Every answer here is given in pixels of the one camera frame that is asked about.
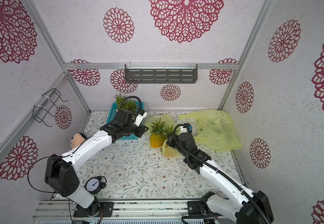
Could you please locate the yellow plastic bag top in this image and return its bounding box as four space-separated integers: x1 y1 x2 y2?
144 114 182 159

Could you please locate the yellow plastic bag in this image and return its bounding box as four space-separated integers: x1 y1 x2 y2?
178 109 242 152
144 114 182 159

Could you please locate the pineapple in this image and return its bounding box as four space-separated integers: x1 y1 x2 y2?
150 118 166 148
115 94 138 113
162 125 174 150

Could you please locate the pineapple front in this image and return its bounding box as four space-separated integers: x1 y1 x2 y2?
162 125 174 150

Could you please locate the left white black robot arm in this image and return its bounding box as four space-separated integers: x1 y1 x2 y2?
44 109 149 213

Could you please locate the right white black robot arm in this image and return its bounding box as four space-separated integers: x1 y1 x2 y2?
167 133 274 224

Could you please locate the pineapple back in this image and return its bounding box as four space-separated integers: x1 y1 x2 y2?
115 94 138 113

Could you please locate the yellow plastic bag bottom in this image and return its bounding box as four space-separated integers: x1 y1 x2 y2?
178 109 242 152

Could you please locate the teal plastic basket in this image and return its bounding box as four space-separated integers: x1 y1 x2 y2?
107 102 138 141

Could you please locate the plush doll toy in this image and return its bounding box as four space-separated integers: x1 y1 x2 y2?
70 133 87 149

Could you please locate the black alarm clock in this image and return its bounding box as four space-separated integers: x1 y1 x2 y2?
84 176 107 195

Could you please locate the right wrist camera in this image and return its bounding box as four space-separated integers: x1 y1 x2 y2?
179 123 192 134

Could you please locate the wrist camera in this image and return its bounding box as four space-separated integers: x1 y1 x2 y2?
134 110 147 127
179 123 192 134

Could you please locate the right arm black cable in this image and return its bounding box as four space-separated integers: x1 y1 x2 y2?
173 123 272 224

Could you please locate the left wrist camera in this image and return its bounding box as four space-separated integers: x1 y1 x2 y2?
134 110 147 127

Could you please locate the grey wall shelf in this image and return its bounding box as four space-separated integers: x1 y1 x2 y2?
125 64 198 84

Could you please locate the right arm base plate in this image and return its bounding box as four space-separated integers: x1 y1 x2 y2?
187 201 213 216

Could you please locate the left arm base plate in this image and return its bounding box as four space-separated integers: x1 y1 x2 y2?
73 201 114 217

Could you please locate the black wire wall rack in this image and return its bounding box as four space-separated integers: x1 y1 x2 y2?
32 88 68 127

